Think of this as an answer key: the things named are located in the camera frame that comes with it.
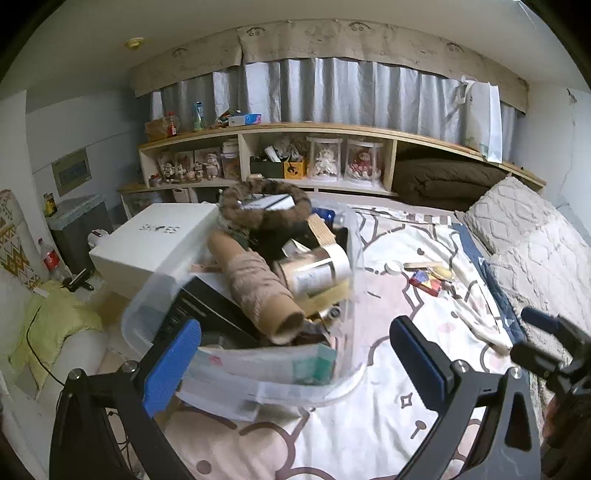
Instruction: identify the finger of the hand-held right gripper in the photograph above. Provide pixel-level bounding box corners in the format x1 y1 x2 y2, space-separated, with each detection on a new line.
509 340 566 386
521 306 591 352

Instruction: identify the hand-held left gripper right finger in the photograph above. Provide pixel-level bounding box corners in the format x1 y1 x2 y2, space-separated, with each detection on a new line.
389 316 542 480

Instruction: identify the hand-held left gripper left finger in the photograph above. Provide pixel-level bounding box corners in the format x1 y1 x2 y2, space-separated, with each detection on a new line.
48 318 202 480

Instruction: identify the colourful card box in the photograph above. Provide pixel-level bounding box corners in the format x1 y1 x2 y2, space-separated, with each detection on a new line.
409 270 444 294

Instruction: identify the bagged yellow sponge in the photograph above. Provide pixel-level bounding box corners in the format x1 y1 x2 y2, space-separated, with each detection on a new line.
429 263 458 283

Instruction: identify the clear plastic storage bin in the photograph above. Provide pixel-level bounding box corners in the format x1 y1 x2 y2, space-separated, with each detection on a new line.
121 203 368 423

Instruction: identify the blue quilt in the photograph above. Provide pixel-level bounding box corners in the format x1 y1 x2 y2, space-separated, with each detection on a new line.
455 222 527 342

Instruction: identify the cartoon printed bed sheet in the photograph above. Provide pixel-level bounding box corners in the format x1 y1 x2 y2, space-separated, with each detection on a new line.
161 203 527 480

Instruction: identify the black box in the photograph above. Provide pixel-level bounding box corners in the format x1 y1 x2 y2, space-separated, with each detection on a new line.
152 274 259 352

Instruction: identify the plastic bag with teal label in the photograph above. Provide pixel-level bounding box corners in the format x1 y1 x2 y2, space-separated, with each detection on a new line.
178 344 340 411

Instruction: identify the yellow cardboard box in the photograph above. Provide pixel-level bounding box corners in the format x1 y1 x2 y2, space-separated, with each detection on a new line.
300 279 352 319

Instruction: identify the black handheld device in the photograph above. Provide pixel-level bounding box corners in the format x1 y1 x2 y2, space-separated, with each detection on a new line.
62 268 95 292

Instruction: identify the white shoe box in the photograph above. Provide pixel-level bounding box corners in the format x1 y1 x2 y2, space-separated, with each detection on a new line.
89 202 221 289

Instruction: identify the green cloth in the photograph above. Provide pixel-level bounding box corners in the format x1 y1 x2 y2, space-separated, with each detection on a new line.
9 281 105 384

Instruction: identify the clear jar with white lid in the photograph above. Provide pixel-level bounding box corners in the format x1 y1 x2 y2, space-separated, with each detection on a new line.
272 243 352 298

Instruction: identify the small white stool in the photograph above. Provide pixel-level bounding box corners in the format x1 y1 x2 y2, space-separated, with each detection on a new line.
88 229 114 252

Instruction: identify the red label drink bottle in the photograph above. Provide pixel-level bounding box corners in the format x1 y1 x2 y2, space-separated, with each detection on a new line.
39 237 70 282

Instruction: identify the grey cabinet with teal top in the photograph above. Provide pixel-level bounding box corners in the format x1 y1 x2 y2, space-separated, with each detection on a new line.
46 194 114 278

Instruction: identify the corrugated paper cup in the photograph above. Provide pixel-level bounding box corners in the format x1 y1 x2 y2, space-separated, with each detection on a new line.
307 215 340 252

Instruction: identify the brown folded blanket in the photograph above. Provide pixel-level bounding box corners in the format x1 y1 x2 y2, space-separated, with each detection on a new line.
392 157 509 210

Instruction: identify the patterned knit throw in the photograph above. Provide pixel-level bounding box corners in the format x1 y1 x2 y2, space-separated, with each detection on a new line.
0 189 44 289

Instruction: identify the boxed doll figurine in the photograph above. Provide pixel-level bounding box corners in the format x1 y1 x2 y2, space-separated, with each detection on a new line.
196 148 222 181
173 150 197 182
157 151 178 183

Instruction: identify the display case with red doll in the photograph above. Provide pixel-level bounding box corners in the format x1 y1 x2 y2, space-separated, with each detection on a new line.
344 138 385 183

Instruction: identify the white paper bag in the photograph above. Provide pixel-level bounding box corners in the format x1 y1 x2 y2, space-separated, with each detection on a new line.
457 79 503 163

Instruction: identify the clear storage jar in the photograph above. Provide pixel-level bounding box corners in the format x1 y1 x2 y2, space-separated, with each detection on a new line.
222 141 242 181

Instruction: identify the dark green box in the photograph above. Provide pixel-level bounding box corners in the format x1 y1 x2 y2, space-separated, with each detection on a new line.
249 157 284 179

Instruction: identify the display case with cream doll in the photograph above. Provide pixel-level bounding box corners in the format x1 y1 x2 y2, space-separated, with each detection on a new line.
306 135 345 181

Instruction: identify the amber food bag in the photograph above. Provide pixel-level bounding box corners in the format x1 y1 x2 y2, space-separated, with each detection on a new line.
144 117 169 141

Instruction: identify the crumpled paper bouquet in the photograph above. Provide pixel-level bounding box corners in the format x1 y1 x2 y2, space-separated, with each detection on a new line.
263 138 308 162

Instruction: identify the wooden shelf unit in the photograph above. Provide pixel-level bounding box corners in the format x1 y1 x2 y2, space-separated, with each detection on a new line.
117 121 547 208

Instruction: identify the grey curtain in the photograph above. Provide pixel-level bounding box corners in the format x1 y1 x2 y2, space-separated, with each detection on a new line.
148 58 518 160

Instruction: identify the rope-wrapped cardboard tube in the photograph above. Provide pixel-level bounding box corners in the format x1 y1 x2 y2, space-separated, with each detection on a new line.
208 229 306 346

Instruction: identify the black cable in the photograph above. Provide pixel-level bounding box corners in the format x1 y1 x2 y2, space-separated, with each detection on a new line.
25 300 68 386

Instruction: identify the brown furry ring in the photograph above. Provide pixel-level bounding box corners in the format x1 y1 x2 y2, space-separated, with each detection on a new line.
217 180 314 232

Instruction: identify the wall electrical panel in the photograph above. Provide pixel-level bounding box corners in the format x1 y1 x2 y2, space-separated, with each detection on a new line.
52 148 92 197

